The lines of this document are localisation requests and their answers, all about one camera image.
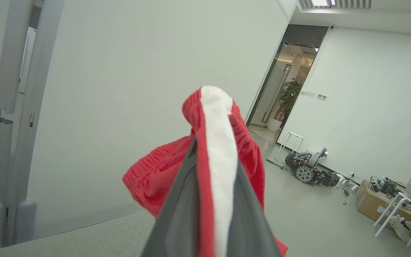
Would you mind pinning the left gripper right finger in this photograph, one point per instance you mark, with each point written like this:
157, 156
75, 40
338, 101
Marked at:
250, 228

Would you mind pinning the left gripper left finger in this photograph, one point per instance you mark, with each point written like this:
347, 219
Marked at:
180, 214

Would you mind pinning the red shorts with white stripe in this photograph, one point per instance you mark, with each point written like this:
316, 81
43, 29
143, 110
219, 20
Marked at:
155, 175

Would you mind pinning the wheeled robot base with gears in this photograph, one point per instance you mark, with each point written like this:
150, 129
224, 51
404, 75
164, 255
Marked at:
305, 174

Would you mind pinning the small white stool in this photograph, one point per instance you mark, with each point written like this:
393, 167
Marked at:
295, 134

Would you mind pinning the brown cardboard box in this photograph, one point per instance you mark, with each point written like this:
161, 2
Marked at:
369, 203

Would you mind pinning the green potted plant white pot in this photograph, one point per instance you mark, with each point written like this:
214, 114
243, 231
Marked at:
291, 96

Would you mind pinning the dark framed glass doorway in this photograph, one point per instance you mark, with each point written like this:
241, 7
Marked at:
303, 35

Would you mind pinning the ceiling air vent grille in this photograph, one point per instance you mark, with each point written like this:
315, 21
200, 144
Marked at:
351, 3

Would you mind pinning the white wall switch panel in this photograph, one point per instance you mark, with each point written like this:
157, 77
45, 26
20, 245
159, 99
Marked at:
322, 96
308, 92

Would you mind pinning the white metal frame table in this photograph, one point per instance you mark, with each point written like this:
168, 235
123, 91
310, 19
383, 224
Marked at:
405, 198

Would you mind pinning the grey metal partition post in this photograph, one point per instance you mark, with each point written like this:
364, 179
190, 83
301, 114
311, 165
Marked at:
36, 71
4, 89

